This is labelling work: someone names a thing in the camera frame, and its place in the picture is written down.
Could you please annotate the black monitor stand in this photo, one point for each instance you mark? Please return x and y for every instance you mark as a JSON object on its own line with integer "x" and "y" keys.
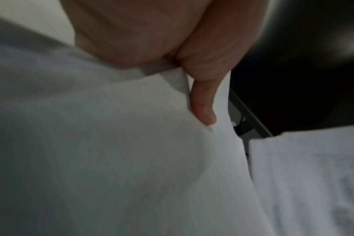
{"x": 243, "y": 128}

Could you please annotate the large black monitor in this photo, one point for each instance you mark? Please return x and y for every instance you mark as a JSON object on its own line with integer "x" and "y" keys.
{"x": 305, "y": 80}

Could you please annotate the stack of white printed papers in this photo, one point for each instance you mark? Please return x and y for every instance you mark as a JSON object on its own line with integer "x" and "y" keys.
{"x": 107, "y": 149}

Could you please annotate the person's left hand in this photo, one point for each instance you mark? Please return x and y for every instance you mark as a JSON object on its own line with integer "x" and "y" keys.
{"x": 165, "y": 30}

